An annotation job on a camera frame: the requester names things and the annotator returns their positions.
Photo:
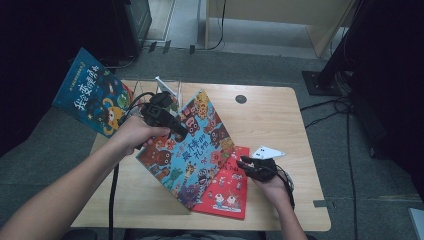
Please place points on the black metal stand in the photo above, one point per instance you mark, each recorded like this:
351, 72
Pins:
325, 83

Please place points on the white object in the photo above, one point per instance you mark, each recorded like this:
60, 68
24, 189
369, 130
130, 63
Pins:
417, 223

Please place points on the person's right hand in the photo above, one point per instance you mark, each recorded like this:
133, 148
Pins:
276, 193

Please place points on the red picture book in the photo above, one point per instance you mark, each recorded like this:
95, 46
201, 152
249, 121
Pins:
230, 190

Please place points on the grey tape piece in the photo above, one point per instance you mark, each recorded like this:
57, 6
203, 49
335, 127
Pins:
323, 203

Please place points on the dark blue picture book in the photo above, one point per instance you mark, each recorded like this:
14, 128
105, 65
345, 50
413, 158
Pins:
86, 93

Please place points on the black tape strip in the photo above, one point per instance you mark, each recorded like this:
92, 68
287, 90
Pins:
192, 49
152, 46

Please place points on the clear acrylic book rack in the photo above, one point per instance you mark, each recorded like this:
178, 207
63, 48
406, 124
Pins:
143, 87

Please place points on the dark curtain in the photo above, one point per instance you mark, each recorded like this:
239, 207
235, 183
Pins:
26, 50
393, 83

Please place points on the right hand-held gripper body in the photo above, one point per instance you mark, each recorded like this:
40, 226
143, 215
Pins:
265, 168

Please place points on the person's left hand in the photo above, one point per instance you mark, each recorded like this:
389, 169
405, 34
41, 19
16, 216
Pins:
133, 135

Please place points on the light wooden furniture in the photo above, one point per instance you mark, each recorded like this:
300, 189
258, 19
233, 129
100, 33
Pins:
266, 8

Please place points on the black cabinet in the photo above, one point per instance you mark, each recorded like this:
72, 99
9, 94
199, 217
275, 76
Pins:
133, 26

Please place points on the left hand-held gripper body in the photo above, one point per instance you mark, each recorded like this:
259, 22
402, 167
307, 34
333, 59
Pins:
158, 111

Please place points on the black round table grommet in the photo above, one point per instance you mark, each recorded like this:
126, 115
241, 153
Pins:
240, 99

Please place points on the colourful monster picture book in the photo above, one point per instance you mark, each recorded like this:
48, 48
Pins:
193, 150

